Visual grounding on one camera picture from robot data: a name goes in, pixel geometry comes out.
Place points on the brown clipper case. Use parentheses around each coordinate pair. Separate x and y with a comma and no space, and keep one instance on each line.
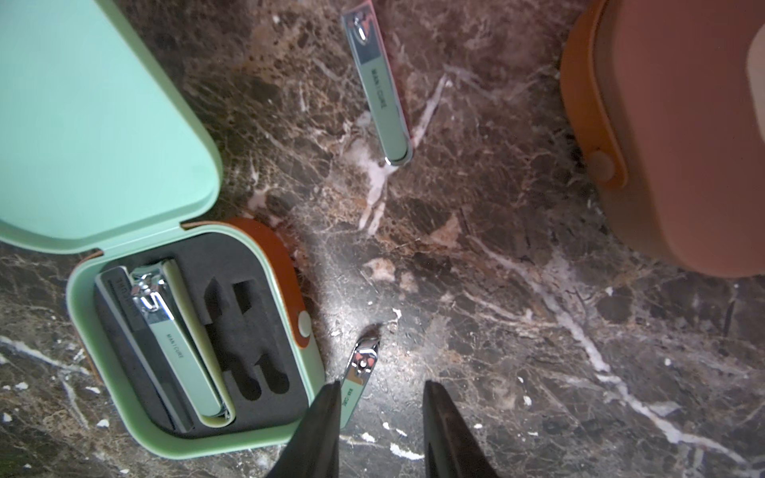
(666,100)

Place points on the green medium nail clipper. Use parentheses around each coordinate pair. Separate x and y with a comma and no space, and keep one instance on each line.
(363,32)

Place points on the green large nail clipper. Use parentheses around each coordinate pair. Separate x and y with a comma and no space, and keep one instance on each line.
(160,297)

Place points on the mint green clipper case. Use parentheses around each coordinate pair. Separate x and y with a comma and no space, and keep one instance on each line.
(102,156)

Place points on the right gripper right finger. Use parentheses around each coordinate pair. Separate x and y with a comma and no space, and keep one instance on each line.
(451,449)

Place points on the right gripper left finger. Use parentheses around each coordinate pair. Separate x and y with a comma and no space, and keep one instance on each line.
(313,451)

